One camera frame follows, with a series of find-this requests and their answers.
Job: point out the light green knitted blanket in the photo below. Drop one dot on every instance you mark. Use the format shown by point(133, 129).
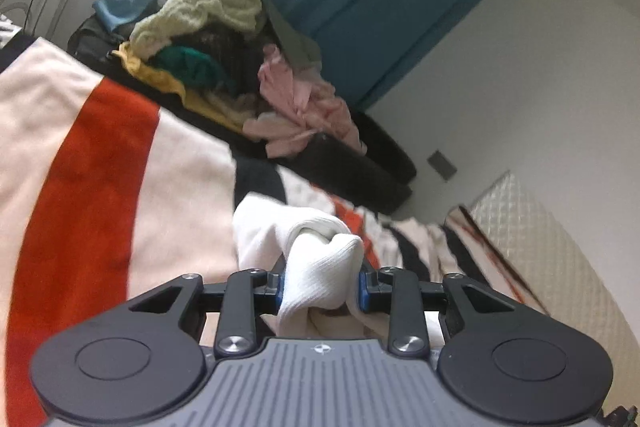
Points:
point(200, 2)

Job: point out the blue cloth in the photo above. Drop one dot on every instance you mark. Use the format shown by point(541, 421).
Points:
point(115, 9)

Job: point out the white sock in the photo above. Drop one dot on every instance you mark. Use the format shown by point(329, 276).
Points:
point(255, 227)
point(320, 272)

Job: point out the black bag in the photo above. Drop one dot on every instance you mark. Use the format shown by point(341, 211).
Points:
point(350, 177)

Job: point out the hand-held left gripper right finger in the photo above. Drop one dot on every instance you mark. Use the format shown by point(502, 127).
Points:
point(364, 292)

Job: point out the green garment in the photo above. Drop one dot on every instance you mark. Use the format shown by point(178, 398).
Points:
point(192, 62)

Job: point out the yellow garment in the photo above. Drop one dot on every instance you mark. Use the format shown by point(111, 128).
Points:
point(165, 79)

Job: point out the grey garment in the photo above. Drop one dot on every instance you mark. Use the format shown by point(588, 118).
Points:
point(290, 37)

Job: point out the black luggage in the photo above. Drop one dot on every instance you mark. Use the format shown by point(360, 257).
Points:
point(95, 37)

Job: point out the dark brown garment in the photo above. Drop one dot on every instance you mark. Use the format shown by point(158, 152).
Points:
point(230, 47)

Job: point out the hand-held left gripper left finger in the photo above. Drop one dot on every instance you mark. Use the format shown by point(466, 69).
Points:
point(280, 289)

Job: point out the grey wall outlet plate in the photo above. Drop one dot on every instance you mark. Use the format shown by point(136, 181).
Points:
point(442, 165)

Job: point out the white quilted panel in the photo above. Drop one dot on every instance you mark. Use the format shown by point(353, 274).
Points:
point(560, 257)

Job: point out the pink garment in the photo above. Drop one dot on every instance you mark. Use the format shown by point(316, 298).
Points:
point(295, 97)

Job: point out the orange black striped blanket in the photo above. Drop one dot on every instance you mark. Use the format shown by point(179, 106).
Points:
point(75, 157)

